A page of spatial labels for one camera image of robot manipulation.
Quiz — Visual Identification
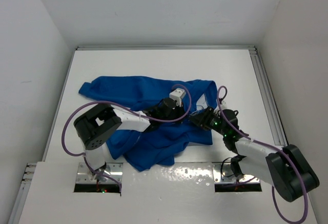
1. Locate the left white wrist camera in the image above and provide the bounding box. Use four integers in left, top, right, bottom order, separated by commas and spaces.
169, 88, 186, 107

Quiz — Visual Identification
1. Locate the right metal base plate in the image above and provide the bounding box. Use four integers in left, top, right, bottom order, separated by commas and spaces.
212, 161, 260, 185

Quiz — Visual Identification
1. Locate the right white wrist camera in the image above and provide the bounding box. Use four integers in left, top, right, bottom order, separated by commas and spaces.
221, 100, 229, 110

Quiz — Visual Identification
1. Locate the purple cable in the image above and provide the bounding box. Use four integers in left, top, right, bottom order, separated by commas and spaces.
61, 84, 192, 191
217, 85, 310, 223

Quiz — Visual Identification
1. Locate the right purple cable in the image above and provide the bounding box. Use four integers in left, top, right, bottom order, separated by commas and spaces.
217, 85, 310, 223

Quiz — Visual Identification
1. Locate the blue zip jacket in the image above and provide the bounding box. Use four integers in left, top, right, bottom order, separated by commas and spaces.
78, 76, 217, 171

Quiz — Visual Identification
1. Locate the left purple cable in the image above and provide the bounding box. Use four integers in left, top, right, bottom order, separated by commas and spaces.
61, 84, 192, 191

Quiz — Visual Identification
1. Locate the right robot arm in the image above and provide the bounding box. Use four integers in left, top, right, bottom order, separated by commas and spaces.
189, 107, 320, 202

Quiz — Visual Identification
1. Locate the metal base plate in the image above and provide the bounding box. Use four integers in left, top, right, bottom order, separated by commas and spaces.
212, 161, 260, 185
75, 163, 123, 184

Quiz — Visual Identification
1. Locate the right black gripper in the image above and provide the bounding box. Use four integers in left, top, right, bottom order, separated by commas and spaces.
188, 106, 227, 137

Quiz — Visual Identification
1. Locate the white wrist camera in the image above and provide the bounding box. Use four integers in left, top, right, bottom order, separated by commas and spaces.
221, 100, 229, 110
169, 88, 186, 107

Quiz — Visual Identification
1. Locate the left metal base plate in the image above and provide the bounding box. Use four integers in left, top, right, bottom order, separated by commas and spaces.
75, 163, 123, 184

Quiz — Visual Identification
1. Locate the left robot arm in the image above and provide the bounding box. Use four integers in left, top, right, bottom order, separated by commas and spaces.
73, 97, 192, 181

